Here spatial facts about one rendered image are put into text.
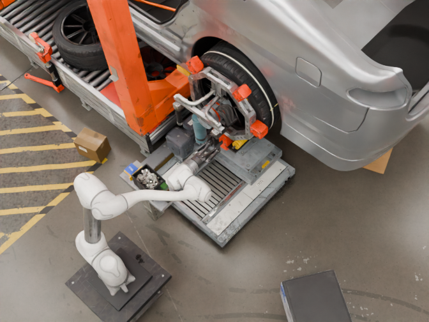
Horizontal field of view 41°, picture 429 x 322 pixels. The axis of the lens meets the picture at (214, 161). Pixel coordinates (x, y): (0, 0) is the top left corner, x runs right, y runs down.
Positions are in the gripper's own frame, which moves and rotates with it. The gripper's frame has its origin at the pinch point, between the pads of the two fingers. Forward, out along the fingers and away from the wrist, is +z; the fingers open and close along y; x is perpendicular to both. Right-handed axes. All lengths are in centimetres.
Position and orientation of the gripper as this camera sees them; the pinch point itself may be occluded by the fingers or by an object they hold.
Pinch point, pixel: (216, 142)
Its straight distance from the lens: 360.6
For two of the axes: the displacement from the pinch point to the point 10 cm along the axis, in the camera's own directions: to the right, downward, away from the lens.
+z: 6.8, -6.4, 3.6
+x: -0.7, -5.4, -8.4
